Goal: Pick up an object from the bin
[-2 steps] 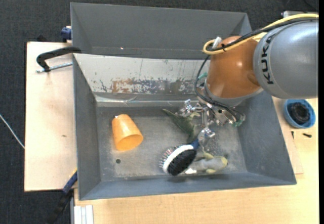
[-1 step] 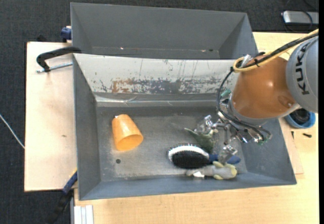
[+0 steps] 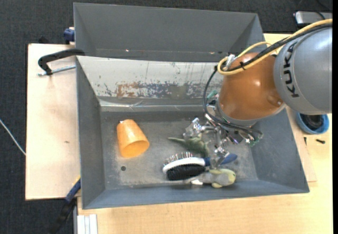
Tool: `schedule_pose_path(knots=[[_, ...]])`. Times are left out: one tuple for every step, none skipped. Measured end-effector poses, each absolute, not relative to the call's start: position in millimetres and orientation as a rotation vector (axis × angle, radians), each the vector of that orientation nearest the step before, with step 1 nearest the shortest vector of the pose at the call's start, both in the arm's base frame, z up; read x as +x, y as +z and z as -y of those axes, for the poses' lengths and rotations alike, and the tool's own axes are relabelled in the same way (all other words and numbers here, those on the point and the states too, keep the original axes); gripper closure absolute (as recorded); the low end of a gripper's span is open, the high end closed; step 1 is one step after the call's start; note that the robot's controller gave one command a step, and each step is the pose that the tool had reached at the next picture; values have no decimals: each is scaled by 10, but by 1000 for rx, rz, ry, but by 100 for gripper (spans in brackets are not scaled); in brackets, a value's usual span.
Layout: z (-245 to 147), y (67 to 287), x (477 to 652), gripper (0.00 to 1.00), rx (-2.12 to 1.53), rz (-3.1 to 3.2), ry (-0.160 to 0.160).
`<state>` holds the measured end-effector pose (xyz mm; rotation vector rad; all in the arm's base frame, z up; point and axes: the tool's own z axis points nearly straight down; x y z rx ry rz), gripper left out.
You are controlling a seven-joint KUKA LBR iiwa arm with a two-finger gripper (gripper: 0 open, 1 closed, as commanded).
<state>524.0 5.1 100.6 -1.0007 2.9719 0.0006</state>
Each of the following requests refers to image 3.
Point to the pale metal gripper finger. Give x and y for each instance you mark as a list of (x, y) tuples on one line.
[(195, 127), (219, 157)]

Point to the green toy dinosaur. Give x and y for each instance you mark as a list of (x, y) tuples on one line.
[(195, 144)]

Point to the grey and green plush toy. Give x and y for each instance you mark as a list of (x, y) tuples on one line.
[(221, 178)]

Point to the white and blue hairbrush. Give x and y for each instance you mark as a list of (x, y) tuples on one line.
[(185, 165)]

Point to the orange plastic cup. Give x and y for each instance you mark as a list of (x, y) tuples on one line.
[(130, 138)]

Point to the blue round bowl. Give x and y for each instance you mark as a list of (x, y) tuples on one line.
[(314, 123)]

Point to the small black screw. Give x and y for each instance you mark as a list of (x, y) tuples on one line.
[(320, 141)]

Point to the grey metal bin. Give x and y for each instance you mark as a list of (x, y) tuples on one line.
[(148, 29)]

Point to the pale wood board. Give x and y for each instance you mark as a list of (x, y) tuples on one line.
[(50, 127)]

